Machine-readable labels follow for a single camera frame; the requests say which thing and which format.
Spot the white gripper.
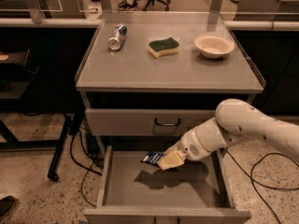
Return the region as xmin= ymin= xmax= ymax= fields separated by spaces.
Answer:
xmin=158 ymin=129 xmax=210 ymax=171

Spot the blue rxbar blueberry wrapper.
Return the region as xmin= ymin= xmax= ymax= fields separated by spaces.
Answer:
xmin=141 ymin=151 xmax=164 ymax=167

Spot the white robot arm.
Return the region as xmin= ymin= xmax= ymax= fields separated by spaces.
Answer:
xmin=158 ymin=99 xmax=299 ymax=170

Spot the open middle drawer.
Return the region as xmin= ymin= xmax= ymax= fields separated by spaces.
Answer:
xmin=84 ymin=147 xmax=251 ymax=224

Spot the closed top drawer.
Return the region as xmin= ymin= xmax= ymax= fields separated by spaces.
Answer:
xmin=85 ymin=108 xmax=215 ymax=136

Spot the grey drawer cabinet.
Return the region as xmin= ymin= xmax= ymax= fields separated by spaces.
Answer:
xmin=74 ymin=10 xmax=267 ymax=224

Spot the green yellow sponge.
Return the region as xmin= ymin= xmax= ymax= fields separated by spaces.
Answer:
xmin=148 ymin=37 xmax=179 ymax=58

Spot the white bowl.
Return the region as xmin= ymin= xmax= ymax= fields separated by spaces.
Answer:
xmin=194 ymin=34 xmax=235 ymax=59

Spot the silver blue soda can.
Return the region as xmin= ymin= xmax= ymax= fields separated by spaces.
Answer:
xmin=108 ymin=24 xmax=127 ymax=51

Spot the dark shoe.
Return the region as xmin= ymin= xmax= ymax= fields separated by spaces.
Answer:
xmin=0 ymin=195 xmax=17 ymax=219

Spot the black side shelf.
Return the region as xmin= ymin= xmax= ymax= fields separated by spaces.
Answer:
xmin=0 ymin=49 xmax=39 ymax=101

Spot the black drawer handle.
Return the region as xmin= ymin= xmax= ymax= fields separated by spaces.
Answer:
xmin=154 ymin=119 xmax=181 ymax=127

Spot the black floor cable right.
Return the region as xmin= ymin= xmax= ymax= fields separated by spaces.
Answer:
xmin=225 ymin=150 xmax=299 ymax=224

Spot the black floor cables left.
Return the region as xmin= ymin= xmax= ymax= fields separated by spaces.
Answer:
xmin=68 ymin=128 xmax=105 ymax=209

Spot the white horizontal rail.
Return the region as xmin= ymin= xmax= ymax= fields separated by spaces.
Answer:
xmin=0 ymin=18 xmax=299 ymax=32

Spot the black table leg frame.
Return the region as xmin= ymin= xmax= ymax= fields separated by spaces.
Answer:
xmin=0 ymin=116 xmax=71 ymax=182

